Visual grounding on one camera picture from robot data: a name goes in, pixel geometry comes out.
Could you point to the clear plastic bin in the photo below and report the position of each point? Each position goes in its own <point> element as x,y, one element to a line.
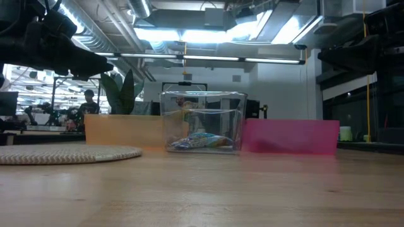
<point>221,104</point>

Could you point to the person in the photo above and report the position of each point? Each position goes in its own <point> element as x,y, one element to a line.
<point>180,101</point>
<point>89,107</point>

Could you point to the black background rig frame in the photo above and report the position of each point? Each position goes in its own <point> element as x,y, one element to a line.
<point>57,94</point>
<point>184,83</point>

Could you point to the dark blue green granola bar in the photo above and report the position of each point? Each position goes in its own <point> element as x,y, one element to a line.
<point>184,144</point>

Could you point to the black background robot arm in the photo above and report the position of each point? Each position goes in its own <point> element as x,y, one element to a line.
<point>50,110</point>

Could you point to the orange plastic bin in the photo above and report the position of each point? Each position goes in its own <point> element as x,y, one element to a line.
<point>126,130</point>

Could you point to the white green cup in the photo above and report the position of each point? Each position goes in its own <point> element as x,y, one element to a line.
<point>345,134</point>

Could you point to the red plastic bin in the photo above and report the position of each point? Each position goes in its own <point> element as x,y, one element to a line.
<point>290,137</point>

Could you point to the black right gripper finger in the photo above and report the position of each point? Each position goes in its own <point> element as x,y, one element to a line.
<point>356,56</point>

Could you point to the round woven mat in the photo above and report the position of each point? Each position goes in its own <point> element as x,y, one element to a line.
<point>79,154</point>

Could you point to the black aluminium frame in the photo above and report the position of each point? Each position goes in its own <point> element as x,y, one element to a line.
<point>180,57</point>

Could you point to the black computer monitor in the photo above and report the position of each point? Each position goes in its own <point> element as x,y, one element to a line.
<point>9,104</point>
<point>253,108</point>

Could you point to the green artificial plant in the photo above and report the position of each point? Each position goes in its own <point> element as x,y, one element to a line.
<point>126,94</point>

